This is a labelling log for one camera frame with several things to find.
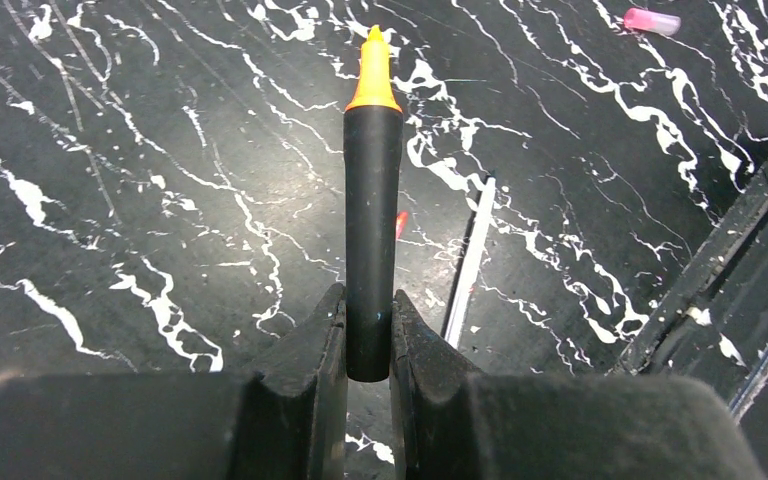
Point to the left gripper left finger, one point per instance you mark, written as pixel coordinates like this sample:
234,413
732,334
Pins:
281,416

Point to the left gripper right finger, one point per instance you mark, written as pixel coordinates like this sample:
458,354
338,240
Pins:
452,420

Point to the white pen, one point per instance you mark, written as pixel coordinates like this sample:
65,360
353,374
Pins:
470,263

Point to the light pink pen cap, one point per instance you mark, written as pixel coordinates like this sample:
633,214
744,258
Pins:
652,22

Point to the black orange-tipped marker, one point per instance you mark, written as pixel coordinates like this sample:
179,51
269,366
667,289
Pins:
372,151

